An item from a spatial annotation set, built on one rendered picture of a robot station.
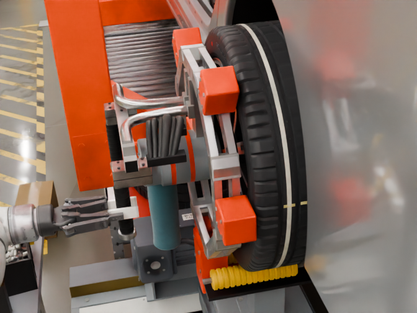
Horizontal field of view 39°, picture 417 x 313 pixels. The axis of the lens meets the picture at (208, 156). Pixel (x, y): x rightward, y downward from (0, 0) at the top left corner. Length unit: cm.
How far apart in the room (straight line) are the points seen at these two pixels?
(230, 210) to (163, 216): 50
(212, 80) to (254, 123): 13
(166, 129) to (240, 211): 25
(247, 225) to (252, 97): 28
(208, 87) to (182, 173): 34
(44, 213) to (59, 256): 129
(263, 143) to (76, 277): 127
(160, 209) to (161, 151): 45
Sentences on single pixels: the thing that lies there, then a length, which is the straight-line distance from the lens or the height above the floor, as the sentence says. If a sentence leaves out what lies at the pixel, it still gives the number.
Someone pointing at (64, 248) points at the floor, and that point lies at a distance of 275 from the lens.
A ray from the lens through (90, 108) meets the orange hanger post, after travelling 197.
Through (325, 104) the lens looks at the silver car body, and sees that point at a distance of 107.
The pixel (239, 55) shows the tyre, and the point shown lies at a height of 116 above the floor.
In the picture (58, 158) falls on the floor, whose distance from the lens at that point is 346.
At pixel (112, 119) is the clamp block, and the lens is 168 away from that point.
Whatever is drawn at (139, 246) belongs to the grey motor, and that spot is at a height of 40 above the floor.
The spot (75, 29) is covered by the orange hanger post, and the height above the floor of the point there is 110.
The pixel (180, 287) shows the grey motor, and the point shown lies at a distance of 231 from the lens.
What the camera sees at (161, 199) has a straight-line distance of 174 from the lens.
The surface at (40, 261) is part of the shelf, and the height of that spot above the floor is 45.
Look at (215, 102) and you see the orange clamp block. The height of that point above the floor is 110.
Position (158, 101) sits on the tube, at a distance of 153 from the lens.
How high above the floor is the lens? 164
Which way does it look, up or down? 30 degrees down
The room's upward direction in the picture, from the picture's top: 3 degrees counter-clockwise
